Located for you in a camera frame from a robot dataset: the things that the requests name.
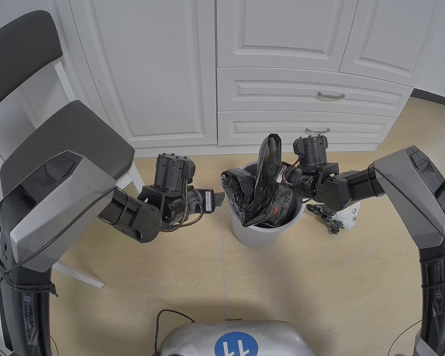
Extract white wardrobe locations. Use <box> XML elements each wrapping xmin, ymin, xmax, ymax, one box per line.
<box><xmin>0</xmin><ymin>0</ymin><xmax>444</xmax><ymax>158</ymax></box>

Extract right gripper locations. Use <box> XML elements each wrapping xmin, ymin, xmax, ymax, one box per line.
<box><xmin>276</xmin><ymin>163</ymin><xmax>315</xmax><ymax>200</ymax></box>

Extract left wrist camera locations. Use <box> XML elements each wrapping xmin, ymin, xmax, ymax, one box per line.
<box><xmin>181</xmin><ymin>157</ymin><xmax>197</xmax><ymax>181</ymax></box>

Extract black plastic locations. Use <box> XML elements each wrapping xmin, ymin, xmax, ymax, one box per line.
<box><xmin>306</xmin><ymin>203</ymin><xmax>343</xmax><ymax>234</ymax></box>

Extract white chair grey cushions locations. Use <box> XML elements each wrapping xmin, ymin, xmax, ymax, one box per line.
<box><xmin>0</xmin><ymin>10</ymin><xmax>143</xmax><ymax>289</ymax></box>

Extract black cable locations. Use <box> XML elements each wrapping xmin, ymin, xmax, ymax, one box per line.
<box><xmin>154</xmin><ymin>309</ymin><xmax>198</xmax><ymax>356</ymax></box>
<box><xmin>389</xmin><ymin>317</ymin><xmax>436</xmax><ymax>356</ymax></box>

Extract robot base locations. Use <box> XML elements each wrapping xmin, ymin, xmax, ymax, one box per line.
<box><xmin>163</xmin><ymin>319</ymin><xmax>316</xmax><ymax>356</ymax></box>

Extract white trash bin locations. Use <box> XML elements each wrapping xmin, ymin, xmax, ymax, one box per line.
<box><xmin>226</xmin><ymin>162</ymin><xmax>305</xmax><ymax>246</ymax></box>

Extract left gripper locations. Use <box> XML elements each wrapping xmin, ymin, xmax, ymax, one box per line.
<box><xmin>170</xmin><ymin>188</ymin><xmax>227</xmax><ymax>221</ymax></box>

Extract black plastic bag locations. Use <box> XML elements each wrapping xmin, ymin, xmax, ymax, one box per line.
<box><xmin>221</xmin><ymin>133</ymin><xmax>295</xmax><ymax>229</ymax></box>

